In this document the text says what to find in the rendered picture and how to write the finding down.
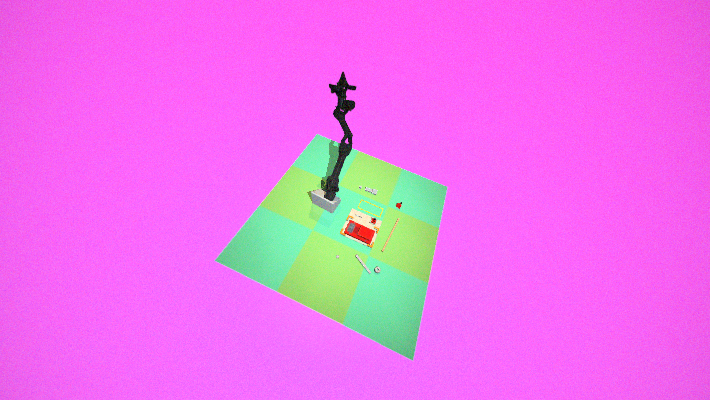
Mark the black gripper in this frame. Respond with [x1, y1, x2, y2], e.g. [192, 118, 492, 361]
[329, 71, 357, 100]

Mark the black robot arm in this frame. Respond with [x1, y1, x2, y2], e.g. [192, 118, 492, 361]
[324, 85, 355, 201]

